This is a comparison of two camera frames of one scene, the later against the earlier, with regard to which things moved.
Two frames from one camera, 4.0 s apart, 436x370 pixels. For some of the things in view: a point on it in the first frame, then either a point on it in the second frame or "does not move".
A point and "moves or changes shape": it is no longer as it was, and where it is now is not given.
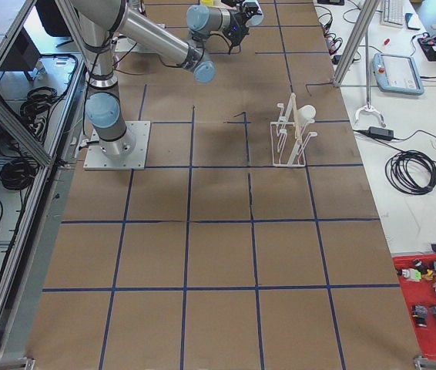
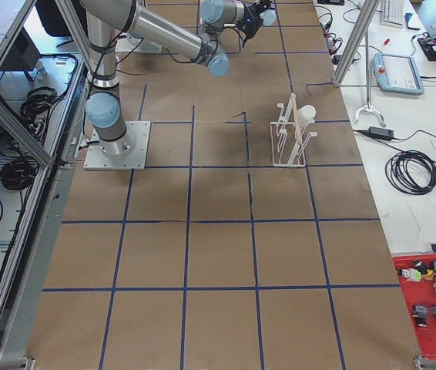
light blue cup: (258, 19) moves or changes shape
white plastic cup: (306, 113) does not move
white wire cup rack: (289, 141) does not move
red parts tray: (433, 285) does not move
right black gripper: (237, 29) -> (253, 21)
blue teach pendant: (397, 74) does not move
